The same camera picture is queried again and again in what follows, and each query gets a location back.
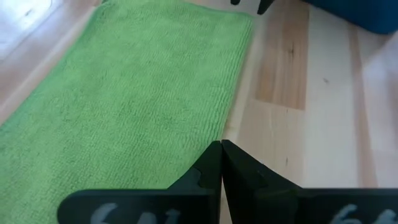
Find blue plastic tray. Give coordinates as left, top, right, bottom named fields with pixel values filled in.
left=303, top=0, right=398, bottom=35

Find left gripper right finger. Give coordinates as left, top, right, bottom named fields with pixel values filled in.
left=221, top=139, right=398, bottom=224

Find green microfiber towel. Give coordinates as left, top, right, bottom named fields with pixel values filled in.
left=0, top=0, right=254, bottom=224

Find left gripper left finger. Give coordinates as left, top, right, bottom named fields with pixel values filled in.
left=57, top=139, right=223, bottom=224

